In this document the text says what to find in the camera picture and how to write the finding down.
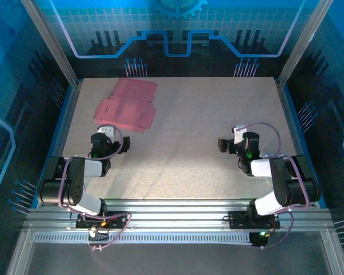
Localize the pink paper box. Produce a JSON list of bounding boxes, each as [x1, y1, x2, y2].
[[92, 78, 159, 133]]

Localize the black controller box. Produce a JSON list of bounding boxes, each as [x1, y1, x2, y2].
[[249, 230, 270, 249]]

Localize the white connector block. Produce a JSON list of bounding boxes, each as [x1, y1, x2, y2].
[[87, 226, 110, 242]]

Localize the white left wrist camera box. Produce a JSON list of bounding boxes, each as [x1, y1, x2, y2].
[[98, 125, 115, 137]]

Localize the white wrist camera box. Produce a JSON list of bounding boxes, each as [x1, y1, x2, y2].
[[98, 125, 115, 137], [232, 124, 245, 144]]

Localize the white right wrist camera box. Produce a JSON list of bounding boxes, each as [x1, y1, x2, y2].
[[232, 124, 245, 144]]

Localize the aluminium table side rail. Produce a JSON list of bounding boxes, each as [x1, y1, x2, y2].
[[31, 80, 84, 209], [276, 80, 323, 209]]

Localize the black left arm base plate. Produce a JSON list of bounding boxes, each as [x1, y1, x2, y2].
[[75, 210, 129, 230]]

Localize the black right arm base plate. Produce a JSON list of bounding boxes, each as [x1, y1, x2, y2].
[[228, 210, 282, 230]]

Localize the aluminium mounting rail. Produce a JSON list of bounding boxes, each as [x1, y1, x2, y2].
[[22, 198, 335, 233]]

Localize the slotted grey cable duct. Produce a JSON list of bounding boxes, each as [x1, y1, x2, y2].
[[33, 232, 255, 245]]

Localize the aluminium frame post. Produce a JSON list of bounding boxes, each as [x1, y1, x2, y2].
[[19, 0, 80, 88], [276, 0, 335, 88]]

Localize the aluminium lower frame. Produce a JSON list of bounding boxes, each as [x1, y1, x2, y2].
[[5, 229, 344, 275]]

